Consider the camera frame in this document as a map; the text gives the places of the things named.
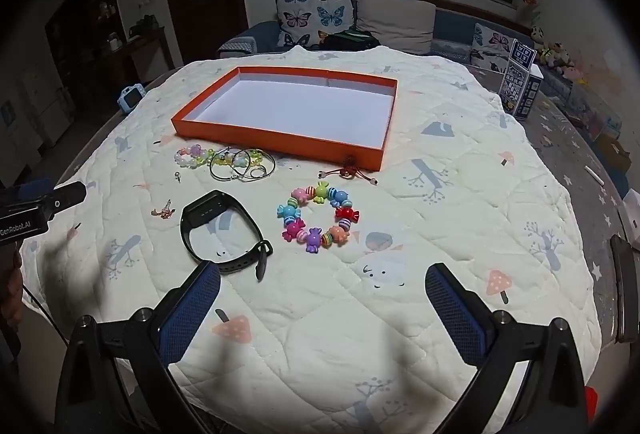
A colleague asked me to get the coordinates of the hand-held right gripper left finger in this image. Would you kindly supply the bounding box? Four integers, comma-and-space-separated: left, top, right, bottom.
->
54, 260, 222, 434

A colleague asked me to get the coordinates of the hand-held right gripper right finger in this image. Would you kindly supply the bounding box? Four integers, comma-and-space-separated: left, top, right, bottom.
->
425, 263, 589, 434

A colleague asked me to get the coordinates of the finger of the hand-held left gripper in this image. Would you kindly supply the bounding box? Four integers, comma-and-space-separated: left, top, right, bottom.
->
15, 178, 55, 199
46, 181, 87, 215

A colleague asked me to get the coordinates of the black smart band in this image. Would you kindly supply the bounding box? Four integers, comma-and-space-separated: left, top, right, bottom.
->
180, 190, 274, 282

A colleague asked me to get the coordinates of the pastel flower bead bracelet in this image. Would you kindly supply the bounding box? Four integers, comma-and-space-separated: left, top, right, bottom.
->
174, 145, 215, 169

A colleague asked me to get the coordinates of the silver hoop earring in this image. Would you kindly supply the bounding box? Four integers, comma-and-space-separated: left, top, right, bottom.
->
210, 149, 254, 181
235, 149, 277, 183

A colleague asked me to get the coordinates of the colourful candy bead bracelet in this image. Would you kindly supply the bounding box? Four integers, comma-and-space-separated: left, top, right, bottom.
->
276, 181, 361, 253

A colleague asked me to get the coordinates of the red knotted cord bracelet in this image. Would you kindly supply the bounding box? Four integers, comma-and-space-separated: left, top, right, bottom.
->
318, 155, 379, 186

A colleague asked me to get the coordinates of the orange shallow box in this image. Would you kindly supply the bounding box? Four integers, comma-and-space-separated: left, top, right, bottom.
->
171, 66, 399, 172

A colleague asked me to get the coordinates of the person's left forearm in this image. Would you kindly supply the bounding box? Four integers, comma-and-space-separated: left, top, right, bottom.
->
0, 250, 24, 315

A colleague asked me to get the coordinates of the white cabinet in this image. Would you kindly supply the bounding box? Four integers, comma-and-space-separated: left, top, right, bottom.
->
0, 68, 72, 161

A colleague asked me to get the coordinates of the dark shelf cabinet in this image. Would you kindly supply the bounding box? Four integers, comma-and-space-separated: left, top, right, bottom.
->
44, 0, 127, 115

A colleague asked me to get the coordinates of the wooden side table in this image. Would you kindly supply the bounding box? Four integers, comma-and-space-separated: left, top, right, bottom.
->
107, 28, 174, 85

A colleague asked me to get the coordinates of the red stool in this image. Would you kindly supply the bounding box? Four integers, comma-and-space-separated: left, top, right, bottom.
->
584, 386, 601, 434

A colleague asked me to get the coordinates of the black chair back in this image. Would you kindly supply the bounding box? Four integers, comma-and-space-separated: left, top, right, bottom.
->
610, 235, 640, 345

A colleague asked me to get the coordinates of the white box with blue print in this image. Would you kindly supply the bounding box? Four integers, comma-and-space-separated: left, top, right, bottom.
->
498, 38, 544, 123

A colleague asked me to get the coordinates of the small butterfly print pillow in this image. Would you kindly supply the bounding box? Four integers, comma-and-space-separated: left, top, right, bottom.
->
472, 24, 522, 70

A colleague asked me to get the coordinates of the pile of stuffed toys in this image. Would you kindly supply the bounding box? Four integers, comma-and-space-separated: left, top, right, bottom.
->
530, 26, 588, 82

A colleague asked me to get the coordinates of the black bag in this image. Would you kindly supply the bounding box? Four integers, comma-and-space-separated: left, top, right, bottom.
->
320, 30, 381, 50

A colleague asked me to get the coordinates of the beige pillow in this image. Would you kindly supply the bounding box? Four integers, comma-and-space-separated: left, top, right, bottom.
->
356, 0, 436, 56

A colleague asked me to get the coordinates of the black cable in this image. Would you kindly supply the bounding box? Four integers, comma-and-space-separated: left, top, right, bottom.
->
21, 286, 70, 346

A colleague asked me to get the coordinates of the blue toy camera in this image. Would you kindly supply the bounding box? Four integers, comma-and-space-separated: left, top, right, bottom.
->
117, 86, 144, 115

